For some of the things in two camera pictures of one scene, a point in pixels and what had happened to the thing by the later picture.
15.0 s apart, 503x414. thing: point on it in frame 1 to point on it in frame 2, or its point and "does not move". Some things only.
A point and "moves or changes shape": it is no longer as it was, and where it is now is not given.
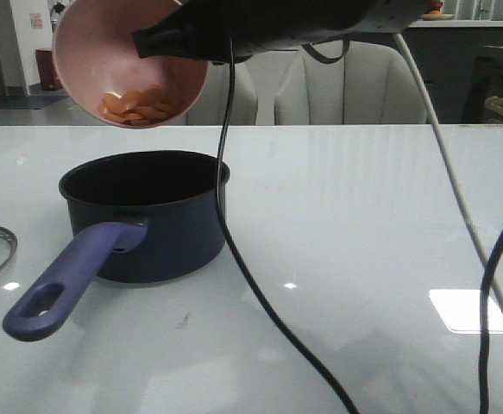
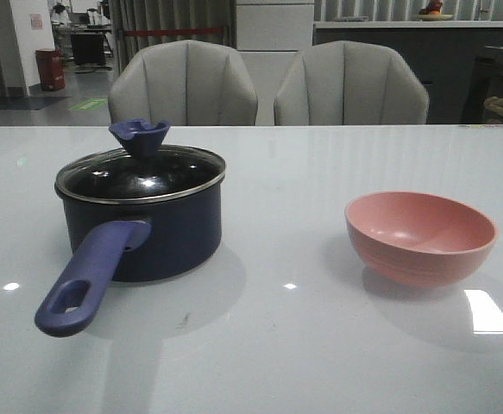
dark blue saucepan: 137,216 moves or changes shape
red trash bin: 49,78 does not move
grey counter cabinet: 465,62 does not move
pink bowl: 97,65 to 418,240
